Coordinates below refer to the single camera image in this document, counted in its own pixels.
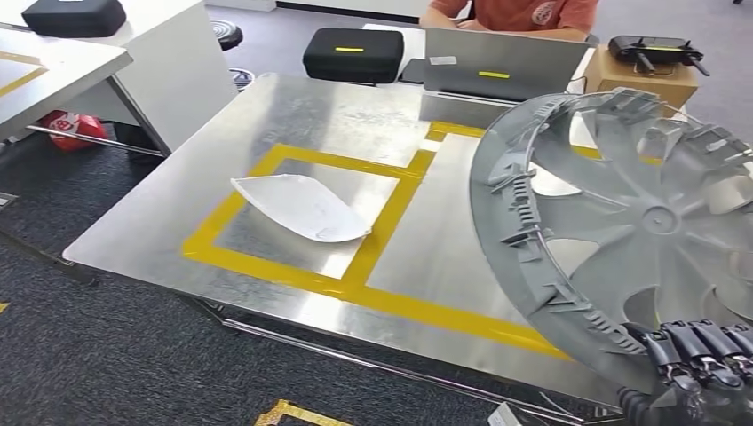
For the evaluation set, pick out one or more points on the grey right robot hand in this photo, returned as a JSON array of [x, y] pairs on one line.
[[706, 376]]

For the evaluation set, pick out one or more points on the grey plastic wheel cover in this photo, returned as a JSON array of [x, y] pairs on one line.
[[635, 229]]

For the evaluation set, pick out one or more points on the white curved plastic part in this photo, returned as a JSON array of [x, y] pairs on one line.
[[300, 206]]

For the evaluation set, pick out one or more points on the brown cardboard box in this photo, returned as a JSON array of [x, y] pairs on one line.
[[641, 88]]

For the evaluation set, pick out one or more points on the black router with antennas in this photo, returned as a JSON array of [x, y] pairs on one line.
[[647, 47]]

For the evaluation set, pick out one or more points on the yellow bench marking tape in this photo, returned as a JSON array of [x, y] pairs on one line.
[[385, 223]]

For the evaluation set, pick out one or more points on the silver laptop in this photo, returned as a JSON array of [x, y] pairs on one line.
[[500, 59]]

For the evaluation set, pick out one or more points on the person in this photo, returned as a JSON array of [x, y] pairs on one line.
[[512, 12]]

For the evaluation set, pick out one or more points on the black flat pad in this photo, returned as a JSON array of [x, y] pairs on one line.
[[412, 72]]

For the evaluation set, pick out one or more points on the yellow floor tape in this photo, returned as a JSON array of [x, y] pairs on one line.
[[282, 413]]

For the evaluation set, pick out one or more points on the black case with yellow label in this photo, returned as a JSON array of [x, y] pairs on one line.
[[353, 64]]

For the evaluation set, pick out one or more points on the chrome chair base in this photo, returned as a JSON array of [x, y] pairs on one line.
[[241, 79]]

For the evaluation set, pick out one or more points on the white panel desk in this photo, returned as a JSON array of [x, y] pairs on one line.
[[176, 70]]

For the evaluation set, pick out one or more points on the red bag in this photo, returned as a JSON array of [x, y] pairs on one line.
[[76, 132]]

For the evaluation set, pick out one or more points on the white desk with tape mark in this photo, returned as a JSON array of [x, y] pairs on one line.
[[70, 76]]

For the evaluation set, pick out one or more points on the plain black case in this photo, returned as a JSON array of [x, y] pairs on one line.
[[73, 17]]

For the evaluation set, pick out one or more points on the yellow desk marking tape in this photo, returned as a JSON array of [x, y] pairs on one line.
[[23, 82]]

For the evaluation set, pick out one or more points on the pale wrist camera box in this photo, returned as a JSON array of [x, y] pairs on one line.
[[503, 416]]

